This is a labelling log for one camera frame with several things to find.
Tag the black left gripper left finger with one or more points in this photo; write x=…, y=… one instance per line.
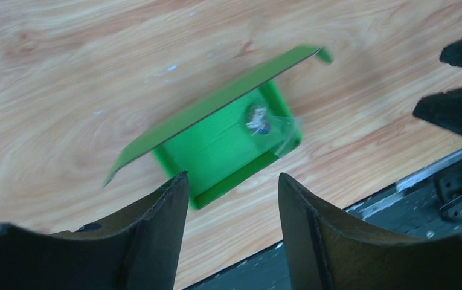
x=136, y=247

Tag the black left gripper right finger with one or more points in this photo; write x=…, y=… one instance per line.
x=328, y=248

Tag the small white plastic clip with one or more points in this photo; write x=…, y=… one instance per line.
x=272, y=133

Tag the green paper box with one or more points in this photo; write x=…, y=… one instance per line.
x=208, y=139

